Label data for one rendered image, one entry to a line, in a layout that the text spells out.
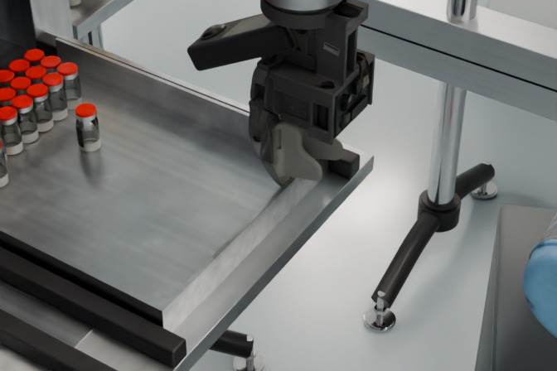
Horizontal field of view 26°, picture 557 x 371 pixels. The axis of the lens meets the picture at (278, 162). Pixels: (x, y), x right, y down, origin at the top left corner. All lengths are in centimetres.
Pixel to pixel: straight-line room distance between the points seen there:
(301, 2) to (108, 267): 30
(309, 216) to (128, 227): 17
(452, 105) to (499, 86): 12
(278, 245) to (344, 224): 134
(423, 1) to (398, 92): 74
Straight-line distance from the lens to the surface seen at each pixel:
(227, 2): 311
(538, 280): 96
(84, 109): 119
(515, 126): 273
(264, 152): 106
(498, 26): 203
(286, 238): 110
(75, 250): 110
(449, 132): 216
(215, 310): 104
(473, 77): 205
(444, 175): 222
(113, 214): 113
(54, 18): 137
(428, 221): 226
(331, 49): 98
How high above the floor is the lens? 163
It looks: 39 degrees down
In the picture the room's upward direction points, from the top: straight up
